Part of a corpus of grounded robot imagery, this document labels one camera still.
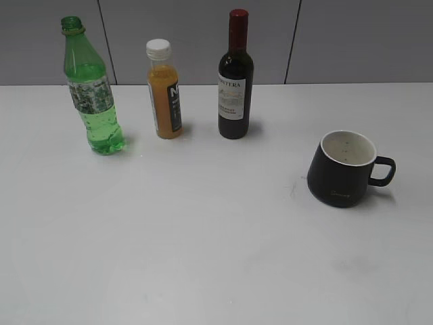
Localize black mug white inside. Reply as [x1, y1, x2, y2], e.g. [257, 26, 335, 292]
[306, 130, 396, 208]

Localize green sprite bottle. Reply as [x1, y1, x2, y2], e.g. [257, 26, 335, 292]
[61, 16, 125, 155]

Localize orange juice bottle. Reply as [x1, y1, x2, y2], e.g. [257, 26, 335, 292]
[146, 39, 183, 139]

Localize dark red wine bottle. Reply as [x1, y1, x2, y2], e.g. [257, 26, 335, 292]
[218, 9, 254, 139]

